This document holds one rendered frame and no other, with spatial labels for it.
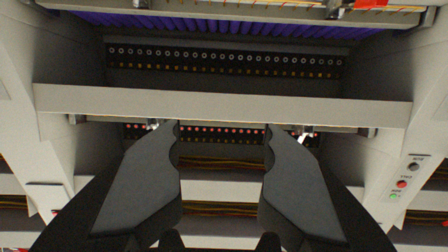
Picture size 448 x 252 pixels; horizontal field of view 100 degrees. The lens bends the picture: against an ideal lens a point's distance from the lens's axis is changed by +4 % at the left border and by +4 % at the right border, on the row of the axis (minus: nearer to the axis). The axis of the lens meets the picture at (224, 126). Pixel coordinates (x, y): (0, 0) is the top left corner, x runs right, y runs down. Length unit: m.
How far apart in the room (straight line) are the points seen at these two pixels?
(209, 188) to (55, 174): 0.30
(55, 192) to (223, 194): 0.34
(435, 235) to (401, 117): 0.56
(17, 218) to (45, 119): 0.49
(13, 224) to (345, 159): 0.92
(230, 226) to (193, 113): 0.42
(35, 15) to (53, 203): 0.35
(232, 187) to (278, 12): 0.32
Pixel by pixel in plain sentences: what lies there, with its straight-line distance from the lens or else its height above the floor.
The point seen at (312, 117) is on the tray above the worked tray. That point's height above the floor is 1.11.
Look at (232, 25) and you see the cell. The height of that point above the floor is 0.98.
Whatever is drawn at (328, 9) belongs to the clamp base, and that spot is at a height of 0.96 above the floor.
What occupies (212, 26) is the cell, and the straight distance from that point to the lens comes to 0.38.
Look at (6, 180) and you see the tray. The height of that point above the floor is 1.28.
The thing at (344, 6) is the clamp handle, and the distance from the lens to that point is 0.31.
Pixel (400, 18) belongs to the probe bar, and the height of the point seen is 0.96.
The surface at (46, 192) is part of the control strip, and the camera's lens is 0.54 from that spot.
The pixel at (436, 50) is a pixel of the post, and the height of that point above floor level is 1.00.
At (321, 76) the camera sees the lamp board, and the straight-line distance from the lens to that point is 0.49.
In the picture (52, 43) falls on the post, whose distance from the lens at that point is 0.46.
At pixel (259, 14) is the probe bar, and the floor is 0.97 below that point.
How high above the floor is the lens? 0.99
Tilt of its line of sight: 28 degrees up
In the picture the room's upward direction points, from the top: 177 degrees counter-clockwise
